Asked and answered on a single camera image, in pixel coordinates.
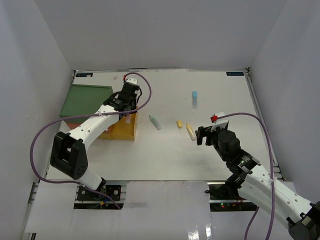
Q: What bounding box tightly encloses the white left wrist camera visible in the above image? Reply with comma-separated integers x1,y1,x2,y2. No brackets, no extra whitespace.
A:
124,77,138,85

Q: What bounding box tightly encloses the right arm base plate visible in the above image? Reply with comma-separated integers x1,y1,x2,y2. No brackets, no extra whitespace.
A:
205,182,257,212

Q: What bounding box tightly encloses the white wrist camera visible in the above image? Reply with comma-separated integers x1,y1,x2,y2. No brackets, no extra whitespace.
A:
124,77,138,85
210,112,229,126

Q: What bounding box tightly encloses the blue table label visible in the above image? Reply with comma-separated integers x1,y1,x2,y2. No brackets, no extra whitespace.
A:
75,72,93,78
226,71,244,76

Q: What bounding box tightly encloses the yellow highlighter cap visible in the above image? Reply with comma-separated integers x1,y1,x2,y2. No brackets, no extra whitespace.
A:
176,120,183,128

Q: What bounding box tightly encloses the orange cap highlighter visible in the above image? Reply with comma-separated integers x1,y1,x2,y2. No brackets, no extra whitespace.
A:
125,114,131,124

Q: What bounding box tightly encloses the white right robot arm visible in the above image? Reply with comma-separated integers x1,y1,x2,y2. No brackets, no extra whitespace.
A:
196,126,320,240

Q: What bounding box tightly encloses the blue cap highlighter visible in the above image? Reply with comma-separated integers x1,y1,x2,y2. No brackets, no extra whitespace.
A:
192,91,198,109

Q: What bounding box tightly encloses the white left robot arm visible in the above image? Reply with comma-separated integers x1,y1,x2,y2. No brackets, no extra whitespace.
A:
47,105,211,200

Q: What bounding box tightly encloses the yellow drawer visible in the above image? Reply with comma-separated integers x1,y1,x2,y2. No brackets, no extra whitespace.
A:
98,113,139,141

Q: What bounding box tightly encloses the red drawer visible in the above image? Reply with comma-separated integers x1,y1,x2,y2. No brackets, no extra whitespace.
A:
65,122,81,130

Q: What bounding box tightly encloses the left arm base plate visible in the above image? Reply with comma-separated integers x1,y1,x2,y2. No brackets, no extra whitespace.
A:
73,184,127,210

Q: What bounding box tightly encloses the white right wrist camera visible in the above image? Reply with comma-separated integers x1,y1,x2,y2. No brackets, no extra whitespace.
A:
210,112,229,126

